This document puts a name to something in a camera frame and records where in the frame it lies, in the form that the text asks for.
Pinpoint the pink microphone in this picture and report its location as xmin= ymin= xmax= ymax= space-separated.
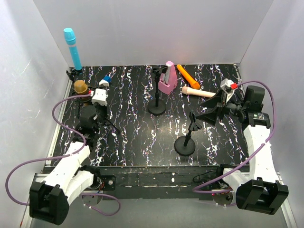
xmin=159 ymin=61 xmax=177 ymax=95

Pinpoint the orange microphone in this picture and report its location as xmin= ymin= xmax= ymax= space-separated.
xmin=177 ymin=64 xmax=200 ymax=90

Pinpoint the white blue small microphone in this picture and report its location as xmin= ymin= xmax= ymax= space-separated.
xmin=98 ymin=76 xmax=112 ymax=87

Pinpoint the black tripod stand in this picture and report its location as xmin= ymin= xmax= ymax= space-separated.
xmin=66 ymin=68 xmax=83 ymax=83
xmin=74 ymin=96 xmax=120 ymax=139

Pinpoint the gold microphone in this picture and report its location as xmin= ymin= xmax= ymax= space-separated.
xmin=74 ymin=80 xmax=89 ymax=95

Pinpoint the round base shock-mount stand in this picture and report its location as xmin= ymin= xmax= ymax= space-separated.
xmin=148 ymin=66 xmax=168 ymax=116

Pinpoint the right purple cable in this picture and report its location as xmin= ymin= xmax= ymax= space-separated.
xmin=192 ymin=80 xmax=277 ymax=206

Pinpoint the beige microphone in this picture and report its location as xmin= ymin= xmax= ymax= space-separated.
xmin=181 ymin=86 xmax=215 ymax=98

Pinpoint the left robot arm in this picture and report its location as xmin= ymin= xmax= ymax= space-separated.
xmin=29 ymin=103 xmax=108 ymax=225

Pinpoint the purple cable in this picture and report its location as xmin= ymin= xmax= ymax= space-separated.
xmin=192 ymin=80 xmax=277 ymax=206
xmin=5 ymin=92 xmax=121 ymax=216

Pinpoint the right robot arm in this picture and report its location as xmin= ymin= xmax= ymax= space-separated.
xmin=197 ymin=83 xmax=289 ymax=215

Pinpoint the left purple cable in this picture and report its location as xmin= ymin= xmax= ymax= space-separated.
xmin=5 ymin=92 xmax=121 ymax=216

